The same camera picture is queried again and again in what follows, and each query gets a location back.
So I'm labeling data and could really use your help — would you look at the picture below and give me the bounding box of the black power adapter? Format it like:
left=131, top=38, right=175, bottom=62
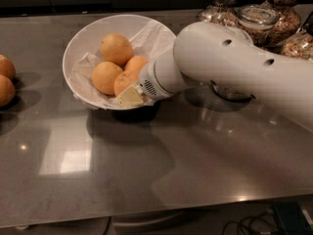
left=272, top=203, right=313, bottom=235

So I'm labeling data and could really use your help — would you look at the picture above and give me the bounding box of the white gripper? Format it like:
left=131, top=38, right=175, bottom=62
left=116, top=61, right=178, bottom=108

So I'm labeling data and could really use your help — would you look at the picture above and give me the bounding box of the far right glass jar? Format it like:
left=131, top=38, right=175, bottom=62
left=281, top=31, right=313, bottom=62

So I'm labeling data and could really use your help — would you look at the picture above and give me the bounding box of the white bowl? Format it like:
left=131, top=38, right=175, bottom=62
left=62, top=14, right=178, bottom=111

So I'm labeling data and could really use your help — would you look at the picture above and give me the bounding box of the white paper liner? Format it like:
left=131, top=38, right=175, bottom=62
left=71, top=19, right=178, bottom=111

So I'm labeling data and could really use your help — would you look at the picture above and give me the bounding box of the back left glass jar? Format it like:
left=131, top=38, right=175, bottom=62
left=198, top=0, right=238, bottom=26

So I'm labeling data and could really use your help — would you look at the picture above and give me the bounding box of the black cable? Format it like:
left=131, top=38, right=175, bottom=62
left=222, top=211, right=278, bottom=235

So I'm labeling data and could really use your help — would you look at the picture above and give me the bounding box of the back right glass jar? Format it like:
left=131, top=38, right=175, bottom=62
left=262, top=0, right=301, bottom=45

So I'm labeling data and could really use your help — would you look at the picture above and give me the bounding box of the orange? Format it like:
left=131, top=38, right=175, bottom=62
left=0, top=74, right=16, bottom=107
left=113, top=70, right=139, bottom=96
left=125, top=56, right=149, bottom=72
left=100, top=33, right=134, bottom=66
left=0, top=55, right=16, bottom=79
left=91, top=62, right=123, bottom=96

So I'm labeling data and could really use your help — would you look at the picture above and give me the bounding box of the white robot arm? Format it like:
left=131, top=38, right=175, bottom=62
left=116, top=23, right=313, bottom=131

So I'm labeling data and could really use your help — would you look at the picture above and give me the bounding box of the front glass cereal jar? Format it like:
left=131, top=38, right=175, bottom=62
left=211, top=4, right=282, bottom=103

